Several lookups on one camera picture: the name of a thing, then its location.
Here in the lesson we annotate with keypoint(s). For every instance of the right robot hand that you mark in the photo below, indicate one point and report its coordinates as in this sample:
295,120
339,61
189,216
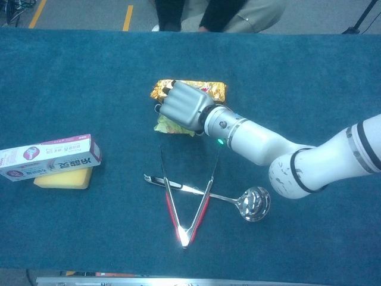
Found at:
184,104

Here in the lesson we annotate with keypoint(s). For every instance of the gold foil snack package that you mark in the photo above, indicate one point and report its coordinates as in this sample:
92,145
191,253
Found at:
217,89

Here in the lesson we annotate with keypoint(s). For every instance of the steel tongs red grips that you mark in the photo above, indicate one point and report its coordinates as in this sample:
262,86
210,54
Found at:
184,235

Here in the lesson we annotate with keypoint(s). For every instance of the yellow sponge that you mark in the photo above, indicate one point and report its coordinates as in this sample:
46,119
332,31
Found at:
65,180

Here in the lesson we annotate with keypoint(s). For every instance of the white toothpaste box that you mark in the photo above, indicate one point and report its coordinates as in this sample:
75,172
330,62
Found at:
50,158

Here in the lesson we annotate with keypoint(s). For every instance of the green snack packet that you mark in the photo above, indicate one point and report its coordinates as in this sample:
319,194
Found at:
168,126

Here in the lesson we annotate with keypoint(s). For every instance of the white shoe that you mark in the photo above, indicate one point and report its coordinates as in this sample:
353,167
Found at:
154,28

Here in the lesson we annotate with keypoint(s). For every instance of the teal table cloth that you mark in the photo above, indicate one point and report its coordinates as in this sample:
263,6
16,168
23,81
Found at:
89,74

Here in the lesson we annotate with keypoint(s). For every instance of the crouching person dark top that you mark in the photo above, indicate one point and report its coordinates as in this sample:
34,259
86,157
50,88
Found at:
238,15

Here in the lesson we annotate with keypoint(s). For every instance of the orange strip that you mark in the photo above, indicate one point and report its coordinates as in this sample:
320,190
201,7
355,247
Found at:
116,274

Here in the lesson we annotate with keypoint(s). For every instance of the black tripod stand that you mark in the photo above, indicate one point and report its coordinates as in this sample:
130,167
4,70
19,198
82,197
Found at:
361,18

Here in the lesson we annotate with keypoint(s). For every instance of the yellow block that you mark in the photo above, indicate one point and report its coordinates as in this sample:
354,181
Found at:
70,273

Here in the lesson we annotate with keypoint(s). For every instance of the aluminium rail bar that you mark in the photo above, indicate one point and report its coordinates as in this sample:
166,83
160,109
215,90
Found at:
149,281

